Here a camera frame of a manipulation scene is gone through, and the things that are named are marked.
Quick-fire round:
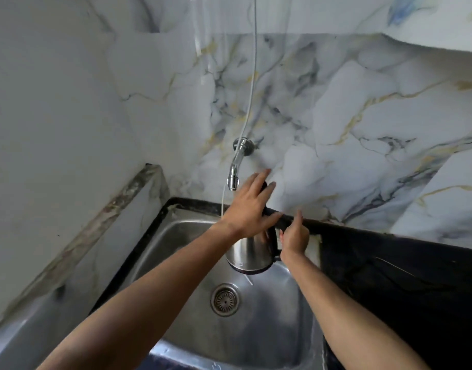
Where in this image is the round metal drain strainer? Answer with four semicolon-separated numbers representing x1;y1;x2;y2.
210;283;241;317

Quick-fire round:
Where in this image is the person's left forearm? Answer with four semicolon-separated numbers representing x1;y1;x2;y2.
37;221;237;370

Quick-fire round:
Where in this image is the stainless steel electric kettle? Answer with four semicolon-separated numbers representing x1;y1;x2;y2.
225;181;283;276

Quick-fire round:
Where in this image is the stainless steel sink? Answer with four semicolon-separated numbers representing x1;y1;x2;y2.
0;204;327;370

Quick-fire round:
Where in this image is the person's left hand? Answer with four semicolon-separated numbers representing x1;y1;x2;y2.
220;169;284;240

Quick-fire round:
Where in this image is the person's right forearm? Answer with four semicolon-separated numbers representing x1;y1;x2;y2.
280;250;431;370

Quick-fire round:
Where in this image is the thin white cable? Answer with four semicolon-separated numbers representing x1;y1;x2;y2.
220;0;258;218

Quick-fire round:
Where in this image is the chrome wall tap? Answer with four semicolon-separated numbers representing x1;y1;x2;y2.
226;137;256;191

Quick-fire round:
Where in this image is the person's right hand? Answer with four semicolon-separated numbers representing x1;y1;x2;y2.
279;210;310;263

